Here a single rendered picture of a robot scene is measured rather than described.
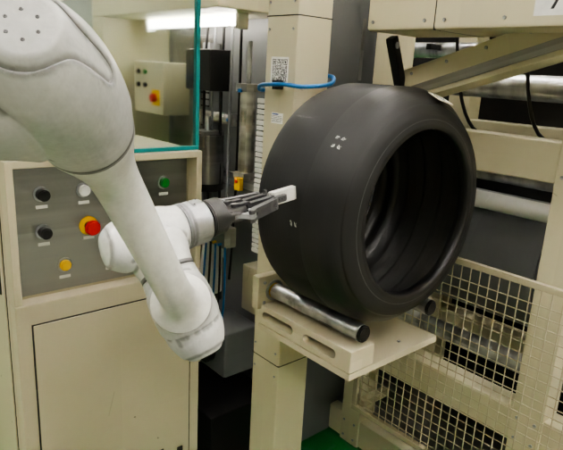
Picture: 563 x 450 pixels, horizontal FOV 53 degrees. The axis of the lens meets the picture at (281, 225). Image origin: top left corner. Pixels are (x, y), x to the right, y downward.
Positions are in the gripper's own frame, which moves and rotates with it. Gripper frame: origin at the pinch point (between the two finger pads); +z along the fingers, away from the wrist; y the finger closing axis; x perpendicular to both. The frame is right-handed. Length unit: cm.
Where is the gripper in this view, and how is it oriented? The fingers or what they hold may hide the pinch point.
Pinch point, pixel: (281, 195)
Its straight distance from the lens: 122.8
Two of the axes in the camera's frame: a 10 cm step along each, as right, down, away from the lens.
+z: 7.6, -2.7, 6.0
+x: 0.5, 9.4, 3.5
